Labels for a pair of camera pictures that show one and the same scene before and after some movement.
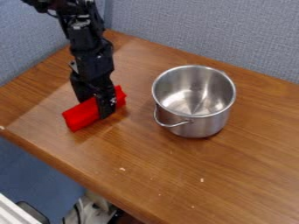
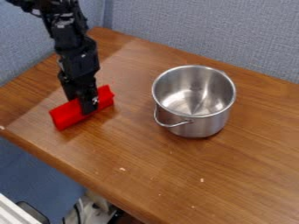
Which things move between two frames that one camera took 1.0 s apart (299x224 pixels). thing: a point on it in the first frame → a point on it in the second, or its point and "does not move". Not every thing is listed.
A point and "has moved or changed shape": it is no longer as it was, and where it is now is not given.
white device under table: (90, 210) does not move
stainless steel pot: (192, 96) does not move
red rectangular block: (86, 112) has moved or changed shape
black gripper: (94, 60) → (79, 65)
